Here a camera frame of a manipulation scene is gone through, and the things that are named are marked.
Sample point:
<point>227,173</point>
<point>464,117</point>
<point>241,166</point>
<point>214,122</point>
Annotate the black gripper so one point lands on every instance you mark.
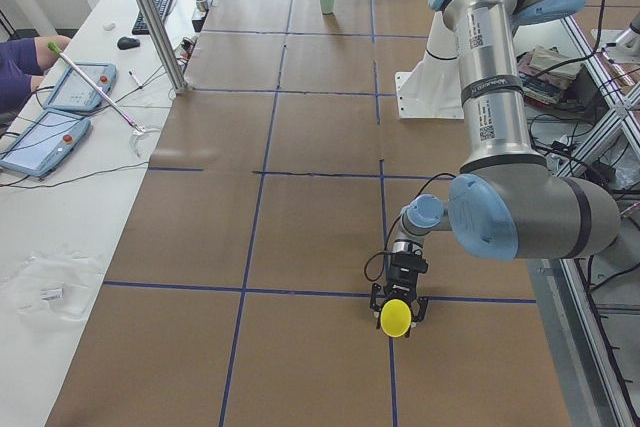
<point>400,286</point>

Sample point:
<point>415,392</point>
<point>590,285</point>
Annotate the yellow plastic cup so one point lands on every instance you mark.
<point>395,318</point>

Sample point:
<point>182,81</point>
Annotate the light green plastic cup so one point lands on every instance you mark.
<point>327,6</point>

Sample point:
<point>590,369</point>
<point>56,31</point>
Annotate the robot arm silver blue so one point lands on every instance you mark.
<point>504,203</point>

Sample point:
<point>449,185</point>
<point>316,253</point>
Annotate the stack of books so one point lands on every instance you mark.
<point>547,88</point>

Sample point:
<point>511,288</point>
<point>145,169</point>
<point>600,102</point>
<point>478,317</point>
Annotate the metal cup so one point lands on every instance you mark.
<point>202,5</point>

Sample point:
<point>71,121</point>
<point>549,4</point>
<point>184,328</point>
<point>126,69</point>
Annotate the white marker pen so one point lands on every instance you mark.
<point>135,79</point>

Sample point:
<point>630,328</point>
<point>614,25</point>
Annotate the clear plastic bag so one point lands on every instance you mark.
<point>52,292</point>

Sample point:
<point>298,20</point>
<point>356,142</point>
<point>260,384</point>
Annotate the black computer mouse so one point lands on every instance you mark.
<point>128,43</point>

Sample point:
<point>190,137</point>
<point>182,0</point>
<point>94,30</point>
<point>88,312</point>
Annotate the black keyboard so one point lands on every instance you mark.
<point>163,8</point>

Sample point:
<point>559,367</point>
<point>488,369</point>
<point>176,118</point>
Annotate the near blue teach pendant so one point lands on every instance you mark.
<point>46,143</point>

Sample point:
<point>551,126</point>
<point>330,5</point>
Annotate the blue teach pendant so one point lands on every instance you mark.
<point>73,94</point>
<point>46,143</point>

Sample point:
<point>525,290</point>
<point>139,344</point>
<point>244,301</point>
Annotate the far blue teach pendant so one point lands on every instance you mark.
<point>73,94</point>

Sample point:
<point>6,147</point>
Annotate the seated person in dark clothes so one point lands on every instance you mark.
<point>23,66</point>

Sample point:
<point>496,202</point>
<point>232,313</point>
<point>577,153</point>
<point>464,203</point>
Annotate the grabber stick with green handle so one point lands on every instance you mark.
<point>138,129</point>

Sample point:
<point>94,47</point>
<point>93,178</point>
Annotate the aluminium frame post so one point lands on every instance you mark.
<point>163,45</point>

